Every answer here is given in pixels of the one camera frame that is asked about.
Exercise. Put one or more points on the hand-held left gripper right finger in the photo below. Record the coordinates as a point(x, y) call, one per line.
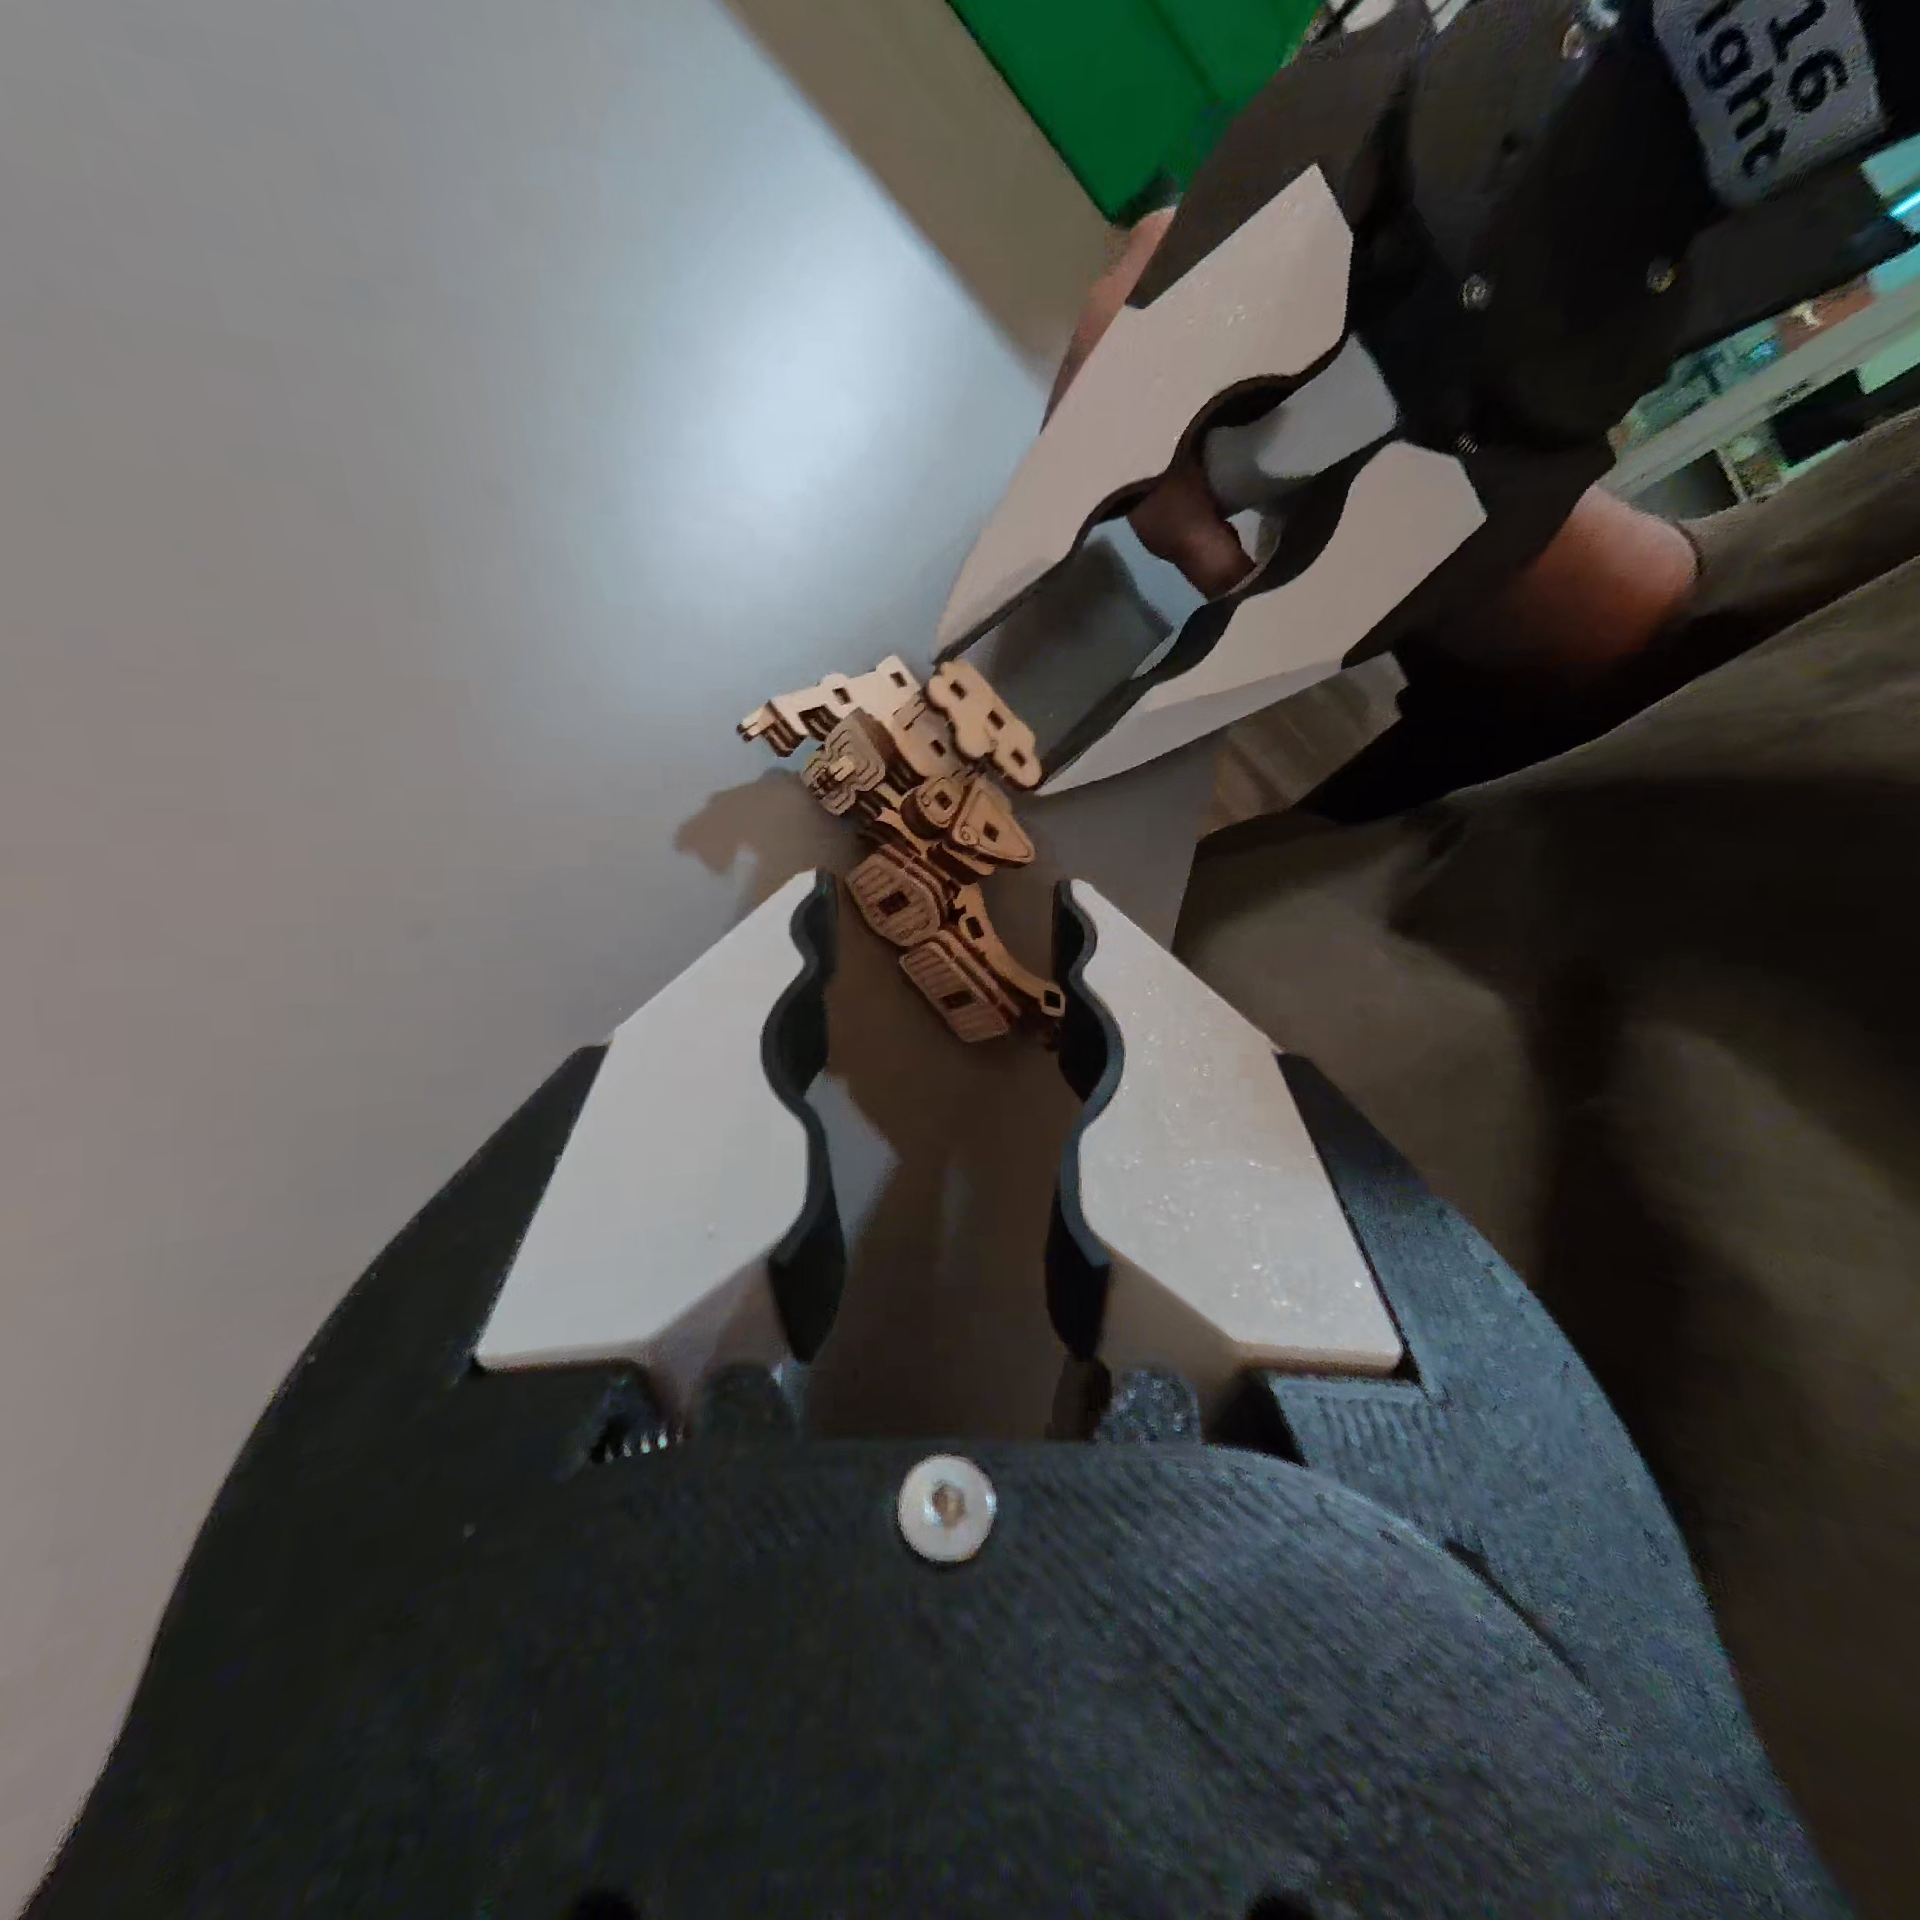
point(1215, 1184)

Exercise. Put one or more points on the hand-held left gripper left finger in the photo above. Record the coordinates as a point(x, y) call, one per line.
point(662, 1184)

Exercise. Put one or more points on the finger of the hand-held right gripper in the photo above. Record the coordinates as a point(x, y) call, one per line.
point(1184, 329)
point(1350, 586)

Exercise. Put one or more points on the wooden puzzle model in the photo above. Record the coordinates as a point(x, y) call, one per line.
point(916, 840)

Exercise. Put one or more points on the grey desk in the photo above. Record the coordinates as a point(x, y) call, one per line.
point(375, 600)

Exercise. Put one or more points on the person's right hand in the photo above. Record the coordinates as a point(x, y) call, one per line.
point(1200, 533)

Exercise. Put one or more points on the green plastic bin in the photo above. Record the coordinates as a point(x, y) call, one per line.
point(1142, 89)

